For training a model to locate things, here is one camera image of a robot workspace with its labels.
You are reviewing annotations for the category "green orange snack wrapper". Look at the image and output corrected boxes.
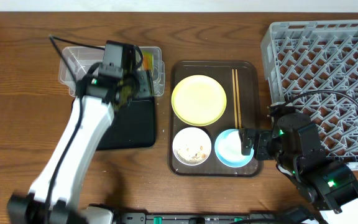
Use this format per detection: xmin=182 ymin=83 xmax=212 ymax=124
xmin=142 ymin=50 xmax=154 ymax=71

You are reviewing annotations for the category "white paper cup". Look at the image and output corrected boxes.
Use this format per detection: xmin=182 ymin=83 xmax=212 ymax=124
xmin=226 ymin=130 xmax=242 ymax=156

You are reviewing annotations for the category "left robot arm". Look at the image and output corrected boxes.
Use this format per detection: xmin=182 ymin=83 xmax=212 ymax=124
xmin=7 ymin=69 xmax=154 ymax=223

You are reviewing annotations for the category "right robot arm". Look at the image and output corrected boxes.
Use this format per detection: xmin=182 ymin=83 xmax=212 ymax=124
xmin=239 ymin=105 xmax=358 ymax=223

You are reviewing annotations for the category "grey dishwasher rack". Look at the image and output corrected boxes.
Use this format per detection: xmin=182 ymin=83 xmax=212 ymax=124
xmin=261 ymin=20 xmax=358 ymax=170

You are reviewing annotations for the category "light blue bowl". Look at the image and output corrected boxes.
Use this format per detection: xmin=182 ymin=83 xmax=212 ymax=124
xmin=214 ymin=129 xmax=253 ymax=168

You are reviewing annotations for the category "black plastic tray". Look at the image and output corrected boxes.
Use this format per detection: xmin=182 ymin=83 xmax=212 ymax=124
xmin=68 ymin=93 xmax=157 ymax=152

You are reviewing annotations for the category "dark brown serving tray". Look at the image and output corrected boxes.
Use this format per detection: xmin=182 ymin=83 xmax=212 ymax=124
xmin=168 ymin=61 xmax=263 ymax=178

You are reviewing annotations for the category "right wooden chopstick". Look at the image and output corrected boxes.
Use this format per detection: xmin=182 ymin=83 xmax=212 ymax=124
xmin=234 ymin=69 xmax=242 ymax=129

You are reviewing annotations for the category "wooden chopstick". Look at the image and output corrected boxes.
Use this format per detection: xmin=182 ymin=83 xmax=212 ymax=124
xmin=232 ymin=69 xmax=238 ymax=129
xmin=234 ymin=69 xmax=242 ymax=129

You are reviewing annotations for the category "white bowl with food scraps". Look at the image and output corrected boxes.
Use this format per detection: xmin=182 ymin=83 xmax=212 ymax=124
xmin=172 ymin=127 xmax=212 ymax=166

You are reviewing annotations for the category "yellow plate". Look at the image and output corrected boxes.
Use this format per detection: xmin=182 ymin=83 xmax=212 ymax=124
xmin=171 ymin=75 xmax=227 ymax=126

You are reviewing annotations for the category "left wooden chopstick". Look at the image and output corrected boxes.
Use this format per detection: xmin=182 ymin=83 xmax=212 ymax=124
xmin=232 ymin=69 xmax=238 ymax=129

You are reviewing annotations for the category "clear plastic bin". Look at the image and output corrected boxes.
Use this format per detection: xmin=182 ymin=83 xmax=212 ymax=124
xmin=59 ymin=47 xmax=165 ymax=96

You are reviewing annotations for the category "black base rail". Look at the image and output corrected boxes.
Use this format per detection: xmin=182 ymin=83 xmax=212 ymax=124
xmin=85 ymin=212 xmax=291 ymax=224

